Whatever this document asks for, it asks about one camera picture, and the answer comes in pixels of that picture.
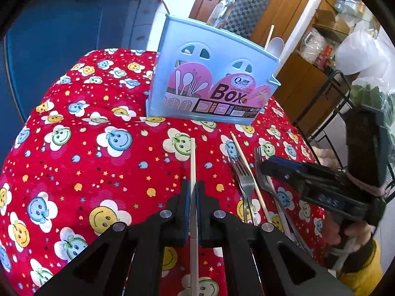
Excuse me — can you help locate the blue kitchen counter cabinet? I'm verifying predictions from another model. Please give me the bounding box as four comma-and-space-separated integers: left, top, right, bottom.
0, 0, 167, 148

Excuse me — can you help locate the plastic bag of greens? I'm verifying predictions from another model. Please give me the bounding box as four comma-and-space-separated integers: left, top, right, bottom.
349, 80, 395, 121

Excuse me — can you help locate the large metal fork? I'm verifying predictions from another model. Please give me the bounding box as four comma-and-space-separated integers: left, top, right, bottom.
254, 146, 306, 252

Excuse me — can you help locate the beige plastic spoon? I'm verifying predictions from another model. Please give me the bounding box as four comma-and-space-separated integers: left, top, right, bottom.
267, 37, 285, 60

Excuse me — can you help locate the beige plastic chopstick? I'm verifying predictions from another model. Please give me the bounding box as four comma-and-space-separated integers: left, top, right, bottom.
189, 138, 199, 296
275, 197, 294, 238

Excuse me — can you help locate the black wire rack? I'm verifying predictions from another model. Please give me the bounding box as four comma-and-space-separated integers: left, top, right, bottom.
296, 69, 395, 173

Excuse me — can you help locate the pile of eggs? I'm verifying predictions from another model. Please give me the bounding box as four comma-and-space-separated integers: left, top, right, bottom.
312, 148, 340, 167

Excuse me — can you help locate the wooden door with glass pane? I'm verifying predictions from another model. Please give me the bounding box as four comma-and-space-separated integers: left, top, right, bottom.
189, 0, 321, 68

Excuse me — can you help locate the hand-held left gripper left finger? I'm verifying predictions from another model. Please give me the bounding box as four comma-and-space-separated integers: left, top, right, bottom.
34, 179, 192, 296

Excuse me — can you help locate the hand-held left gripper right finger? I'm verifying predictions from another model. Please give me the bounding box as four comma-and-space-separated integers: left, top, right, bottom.
195, 179, 355, 296

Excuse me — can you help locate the person's right forearm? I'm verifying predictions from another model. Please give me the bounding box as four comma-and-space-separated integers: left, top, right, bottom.
327, 237, 385, 296

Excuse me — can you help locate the small metal fork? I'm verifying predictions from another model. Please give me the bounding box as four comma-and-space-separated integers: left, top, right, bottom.
228, 156, 258, 225

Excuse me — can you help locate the wooden cupboard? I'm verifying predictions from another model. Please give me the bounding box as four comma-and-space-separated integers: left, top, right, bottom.
278, 52, 335, 131

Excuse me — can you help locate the white plastic bag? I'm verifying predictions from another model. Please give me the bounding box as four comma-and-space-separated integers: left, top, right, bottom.
335, 21, 395, 77

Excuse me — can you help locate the light blue plastic utensil box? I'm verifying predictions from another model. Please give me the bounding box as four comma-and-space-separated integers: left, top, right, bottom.
146, 14, 282, 127

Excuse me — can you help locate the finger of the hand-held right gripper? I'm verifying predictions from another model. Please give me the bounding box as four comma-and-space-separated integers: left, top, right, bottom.
265, 157, 341, 178
261, 162, 309, 192

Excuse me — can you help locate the clear bag of packets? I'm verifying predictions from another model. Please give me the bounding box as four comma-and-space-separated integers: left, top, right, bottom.
301, 28, 337, 70

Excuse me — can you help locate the person's right hand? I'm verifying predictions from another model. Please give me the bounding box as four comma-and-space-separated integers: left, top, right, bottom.
325, 214, 375, 250

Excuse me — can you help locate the red smiley flower tablecloth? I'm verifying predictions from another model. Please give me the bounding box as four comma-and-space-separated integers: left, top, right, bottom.
0, 48, 328, 296

